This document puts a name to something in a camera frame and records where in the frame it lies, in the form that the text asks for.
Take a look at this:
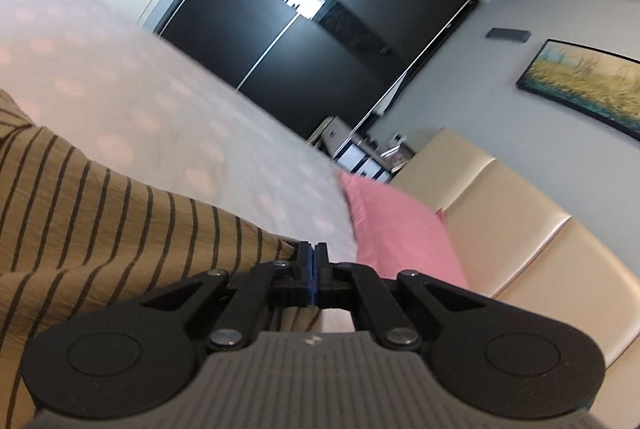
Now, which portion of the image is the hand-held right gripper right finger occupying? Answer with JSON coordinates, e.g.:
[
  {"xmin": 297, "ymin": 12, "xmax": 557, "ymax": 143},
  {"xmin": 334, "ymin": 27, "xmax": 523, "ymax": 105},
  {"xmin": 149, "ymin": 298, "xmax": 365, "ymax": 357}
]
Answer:
[{"xmin": 314, "ymin": 243, "xmax": 488, "ymax": 350}]

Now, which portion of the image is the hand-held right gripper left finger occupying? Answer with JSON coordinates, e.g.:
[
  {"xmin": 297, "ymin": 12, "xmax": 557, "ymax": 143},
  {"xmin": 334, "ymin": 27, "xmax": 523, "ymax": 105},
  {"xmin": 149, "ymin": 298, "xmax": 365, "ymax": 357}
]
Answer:
[{"xmin": 140, "ymin": 241, "xmax": 316, "ymax": 351}]

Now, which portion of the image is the framed landscape painting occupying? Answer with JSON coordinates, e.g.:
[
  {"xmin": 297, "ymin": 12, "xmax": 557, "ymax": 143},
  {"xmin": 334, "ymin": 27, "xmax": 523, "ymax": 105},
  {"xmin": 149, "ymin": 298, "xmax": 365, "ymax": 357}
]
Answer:
[{"xmin": 516, "ymin": 39, "xmax": 640, "ymax": 135}]

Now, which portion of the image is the polka-dot bed sheet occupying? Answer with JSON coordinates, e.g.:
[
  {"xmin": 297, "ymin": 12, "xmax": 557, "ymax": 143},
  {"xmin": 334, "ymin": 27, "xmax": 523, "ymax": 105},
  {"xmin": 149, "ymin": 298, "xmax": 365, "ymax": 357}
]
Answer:
[{"xmin": 0, "ymin": 0, "xmax": 361, "ymax": 270}]

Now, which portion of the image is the tan striped button shirt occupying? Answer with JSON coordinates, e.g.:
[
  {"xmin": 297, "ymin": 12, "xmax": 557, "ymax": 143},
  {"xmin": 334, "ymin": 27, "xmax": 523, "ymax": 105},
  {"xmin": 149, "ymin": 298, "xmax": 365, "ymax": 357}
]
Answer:
[{"xmin": 0, "ymin": 89, "xmax": 321, "ymax": 429}]

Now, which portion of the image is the pink pillow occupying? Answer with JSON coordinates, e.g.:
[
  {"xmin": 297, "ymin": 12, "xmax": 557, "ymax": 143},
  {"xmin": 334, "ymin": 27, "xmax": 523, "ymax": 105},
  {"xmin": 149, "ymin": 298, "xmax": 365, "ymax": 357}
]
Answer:
[{"xmin": 339, "ymin": 172, "xmax": 470, "ymax": 292}]

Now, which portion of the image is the white shelf unit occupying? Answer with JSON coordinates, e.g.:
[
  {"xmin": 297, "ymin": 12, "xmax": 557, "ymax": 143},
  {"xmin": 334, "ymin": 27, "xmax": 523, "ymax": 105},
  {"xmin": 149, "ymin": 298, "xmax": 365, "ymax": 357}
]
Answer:
[{"xmin": 306, "ymin": 116, "xmax": 416, "ymax": 185}]

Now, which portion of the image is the beige padded headboard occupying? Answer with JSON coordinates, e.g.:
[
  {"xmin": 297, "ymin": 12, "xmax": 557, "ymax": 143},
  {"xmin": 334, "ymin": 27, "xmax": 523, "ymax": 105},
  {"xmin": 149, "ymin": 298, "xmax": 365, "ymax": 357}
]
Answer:
[{"xmin": 390, "ymin": 126, "xmax": 640, "ymax": 375}]

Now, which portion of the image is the grey wall device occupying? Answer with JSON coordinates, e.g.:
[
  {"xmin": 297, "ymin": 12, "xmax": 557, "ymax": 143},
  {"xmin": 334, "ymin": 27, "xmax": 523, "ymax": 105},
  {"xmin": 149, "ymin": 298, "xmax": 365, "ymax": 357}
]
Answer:
[{"xmin": 487, "ymin": 28, "xmax": 531, "ymax": 42}]

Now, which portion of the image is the black sliding wardrobe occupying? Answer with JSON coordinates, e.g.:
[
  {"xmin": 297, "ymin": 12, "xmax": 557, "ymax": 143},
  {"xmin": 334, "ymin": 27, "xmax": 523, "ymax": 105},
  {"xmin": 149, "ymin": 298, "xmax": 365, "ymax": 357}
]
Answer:
[{"xmin": 152, "ymin": 0, "xmax": 481, "ymax": 155}]

